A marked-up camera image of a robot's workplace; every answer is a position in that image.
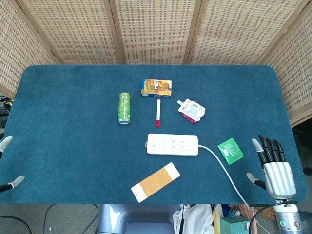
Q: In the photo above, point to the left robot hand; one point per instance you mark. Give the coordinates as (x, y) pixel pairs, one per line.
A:
(6, 143)

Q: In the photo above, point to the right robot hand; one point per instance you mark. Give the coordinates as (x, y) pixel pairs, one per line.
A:
(279, 175)

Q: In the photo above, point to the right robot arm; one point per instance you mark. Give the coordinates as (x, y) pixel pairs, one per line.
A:
(287, 217)

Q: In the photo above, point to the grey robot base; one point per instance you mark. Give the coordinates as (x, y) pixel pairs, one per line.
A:
(136, 219)

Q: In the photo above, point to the white power strip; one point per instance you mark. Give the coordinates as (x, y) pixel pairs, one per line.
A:
(172, 144)

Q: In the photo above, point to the green foil sachet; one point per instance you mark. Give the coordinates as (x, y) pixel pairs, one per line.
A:
(230, 151)

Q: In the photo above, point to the green box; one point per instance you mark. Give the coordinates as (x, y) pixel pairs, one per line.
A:
(235, 225)

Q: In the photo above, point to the blue table cloth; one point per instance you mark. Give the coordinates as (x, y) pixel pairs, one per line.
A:
(73, 146)

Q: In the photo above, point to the white cloth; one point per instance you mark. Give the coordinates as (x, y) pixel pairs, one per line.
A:
(195, 218)

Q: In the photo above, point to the white spouted drink pouch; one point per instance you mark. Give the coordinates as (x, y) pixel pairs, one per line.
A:
(192, 111)

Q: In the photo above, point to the green energy drink can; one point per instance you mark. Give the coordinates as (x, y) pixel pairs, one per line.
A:
(124, 108)

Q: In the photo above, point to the white orange flat box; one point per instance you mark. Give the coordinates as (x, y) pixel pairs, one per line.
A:
(155, 182)

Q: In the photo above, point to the white red marker pen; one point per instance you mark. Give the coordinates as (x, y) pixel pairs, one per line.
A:
(158, 112)

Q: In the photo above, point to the colourful printed card box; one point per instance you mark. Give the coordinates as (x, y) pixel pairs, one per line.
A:
(156, 88)

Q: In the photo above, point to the woven bamboo folding screen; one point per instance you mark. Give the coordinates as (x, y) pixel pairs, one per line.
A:
(156, 31)

